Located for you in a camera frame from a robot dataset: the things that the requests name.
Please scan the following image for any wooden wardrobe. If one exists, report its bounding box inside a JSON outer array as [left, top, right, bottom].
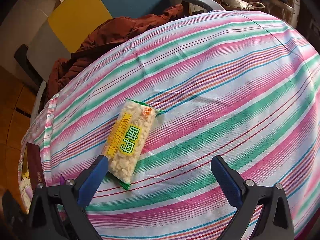
[[0, 67, 36, 204]]

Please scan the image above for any gold box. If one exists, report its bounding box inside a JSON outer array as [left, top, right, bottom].
[[18, 142, 47, 214]]

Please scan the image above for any rust red jacket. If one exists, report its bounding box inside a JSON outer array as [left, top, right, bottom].
[[43, 4, 183, 102]]

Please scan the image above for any grey yellow blue chair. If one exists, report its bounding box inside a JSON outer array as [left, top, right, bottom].
[[0, 0, 226, 86]]

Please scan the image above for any striped bed sheet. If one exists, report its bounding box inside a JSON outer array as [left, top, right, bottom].
[[22, 11, 319, 239]]

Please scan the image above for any yellow green snack packet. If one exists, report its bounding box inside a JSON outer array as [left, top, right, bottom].
[[102, 99, 162, 190]]

